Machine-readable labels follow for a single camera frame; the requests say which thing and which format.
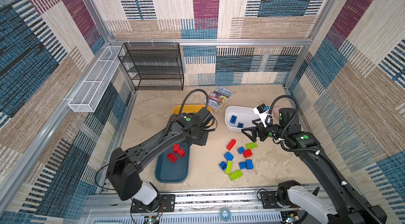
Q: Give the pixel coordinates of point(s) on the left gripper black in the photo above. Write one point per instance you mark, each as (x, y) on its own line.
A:
(203, 141)

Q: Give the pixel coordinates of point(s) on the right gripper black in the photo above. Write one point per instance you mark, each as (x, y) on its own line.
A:
(259, 130)

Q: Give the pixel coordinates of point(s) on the green lego brick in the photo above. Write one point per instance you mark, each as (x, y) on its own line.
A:
(251, 145)

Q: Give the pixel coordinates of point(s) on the small blue lego brick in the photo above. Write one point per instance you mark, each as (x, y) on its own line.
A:
(241, 150)

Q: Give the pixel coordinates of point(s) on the red square lego brick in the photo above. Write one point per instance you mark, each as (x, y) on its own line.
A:
(181, 152)

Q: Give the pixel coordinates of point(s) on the red long lego brick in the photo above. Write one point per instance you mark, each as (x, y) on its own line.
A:
(231, 144)

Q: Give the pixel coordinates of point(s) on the blue tall brick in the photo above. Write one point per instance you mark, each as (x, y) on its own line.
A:
(249, 164)

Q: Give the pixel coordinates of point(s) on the green long brick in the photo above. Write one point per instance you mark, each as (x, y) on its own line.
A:
(235, 175)
(228, 169)

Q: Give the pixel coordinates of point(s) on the green long brick bottom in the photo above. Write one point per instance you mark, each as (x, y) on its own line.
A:
(235, 175)

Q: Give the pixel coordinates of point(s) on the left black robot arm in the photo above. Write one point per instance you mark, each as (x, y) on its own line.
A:
(124, 168)

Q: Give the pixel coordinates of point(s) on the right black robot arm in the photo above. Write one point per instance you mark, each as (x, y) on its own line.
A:
(348, 206)

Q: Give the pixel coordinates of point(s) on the white plastic bin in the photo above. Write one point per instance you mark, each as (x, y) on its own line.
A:
(245, 115)

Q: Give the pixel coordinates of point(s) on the yellow plastic bin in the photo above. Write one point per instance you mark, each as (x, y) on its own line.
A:
(193, 108)

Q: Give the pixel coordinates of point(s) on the pink pencil case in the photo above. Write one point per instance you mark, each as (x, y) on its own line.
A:
(275, 112)

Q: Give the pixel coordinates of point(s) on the paperback children's book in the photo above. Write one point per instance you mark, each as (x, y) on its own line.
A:
(217, 98)

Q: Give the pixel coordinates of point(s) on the dark teal plastic bin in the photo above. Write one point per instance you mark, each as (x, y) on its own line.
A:
(168, 172)

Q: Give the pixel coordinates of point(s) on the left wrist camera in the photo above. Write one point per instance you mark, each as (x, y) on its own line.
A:
(205, 116)

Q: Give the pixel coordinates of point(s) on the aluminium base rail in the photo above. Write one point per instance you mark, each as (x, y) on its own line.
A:
(191, 207)

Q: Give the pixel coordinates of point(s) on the black wire shelf rack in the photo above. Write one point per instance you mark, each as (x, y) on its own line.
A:
(153, 66)

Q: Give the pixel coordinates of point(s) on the white wire mesh basket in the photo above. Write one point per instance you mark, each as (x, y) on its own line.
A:
(91, 90)

